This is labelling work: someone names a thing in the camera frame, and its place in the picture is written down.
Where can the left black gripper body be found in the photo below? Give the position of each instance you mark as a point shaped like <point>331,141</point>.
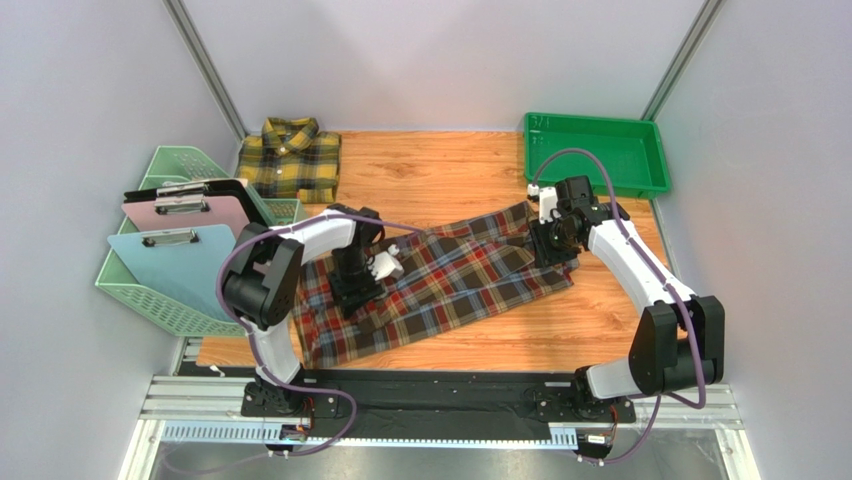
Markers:
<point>351,275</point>

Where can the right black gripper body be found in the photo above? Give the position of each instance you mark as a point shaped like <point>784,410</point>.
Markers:
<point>549,247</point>

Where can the red brown plaid shirt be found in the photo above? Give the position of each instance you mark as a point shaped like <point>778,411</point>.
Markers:
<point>453,275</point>

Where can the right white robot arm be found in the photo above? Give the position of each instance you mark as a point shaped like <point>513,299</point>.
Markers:
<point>679,341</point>

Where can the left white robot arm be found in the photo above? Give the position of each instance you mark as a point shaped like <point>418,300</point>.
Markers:
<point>257,283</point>

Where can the green plastic tray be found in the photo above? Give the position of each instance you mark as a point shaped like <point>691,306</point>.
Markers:
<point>631,151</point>

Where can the yellow plaid folded shirt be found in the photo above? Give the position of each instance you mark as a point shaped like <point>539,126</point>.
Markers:
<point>293,159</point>

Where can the blue clipboard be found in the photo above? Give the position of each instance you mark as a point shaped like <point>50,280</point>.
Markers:
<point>169,276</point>

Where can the pink clipboard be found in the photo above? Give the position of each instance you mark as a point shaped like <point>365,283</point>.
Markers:
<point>187,211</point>

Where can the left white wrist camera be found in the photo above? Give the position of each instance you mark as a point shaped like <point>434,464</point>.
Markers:
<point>386,264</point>

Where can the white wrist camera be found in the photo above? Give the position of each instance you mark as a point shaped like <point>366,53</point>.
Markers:
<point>386,264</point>
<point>547,199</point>

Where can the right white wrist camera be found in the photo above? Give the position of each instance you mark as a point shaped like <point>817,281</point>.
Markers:
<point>547,199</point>

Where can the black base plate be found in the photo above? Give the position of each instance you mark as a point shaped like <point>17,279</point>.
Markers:
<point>402,405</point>

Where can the aluminium rail frame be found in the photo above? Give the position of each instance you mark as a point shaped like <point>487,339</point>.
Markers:
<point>193,405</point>

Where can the right corner aluminium post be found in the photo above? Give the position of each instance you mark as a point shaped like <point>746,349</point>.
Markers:
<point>699,28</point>

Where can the corner aluminium post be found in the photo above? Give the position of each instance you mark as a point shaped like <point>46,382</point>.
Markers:
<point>185,25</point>
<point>699,28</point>

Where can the left corner aluminium post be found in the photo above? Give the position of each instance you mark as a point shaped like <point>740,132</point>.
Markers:
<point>185,25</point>

